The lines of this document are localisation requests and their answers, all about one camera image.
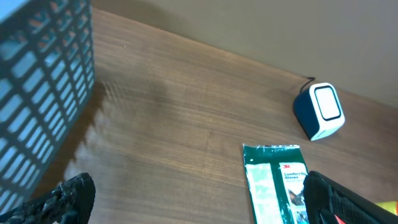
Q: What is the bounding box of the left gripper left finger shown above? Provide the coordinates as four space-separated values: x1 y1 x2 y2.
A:
1 172 96 224

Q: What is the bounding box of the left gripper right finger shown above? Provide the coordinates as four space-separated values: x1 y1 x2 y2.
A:
303 170 397 224

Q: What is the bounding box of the green package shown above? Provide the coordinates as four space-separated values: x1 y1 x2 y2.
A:
243 144 309 224

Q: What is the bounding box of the small yellow bottle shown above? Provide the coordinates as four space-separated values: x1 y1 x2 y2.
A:
376 201 398 215

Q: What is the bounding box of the white barcode scanner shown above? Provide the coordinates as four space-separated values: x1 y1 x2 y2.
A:
293 83 345 141

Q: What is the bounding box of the dark grey mesh basket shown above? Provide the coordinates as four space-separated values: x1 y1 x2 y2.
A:
1 0 95 213

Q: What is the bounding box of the black scanner cable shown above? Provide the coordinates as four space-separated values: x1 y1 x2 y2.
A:
298 77 316 95

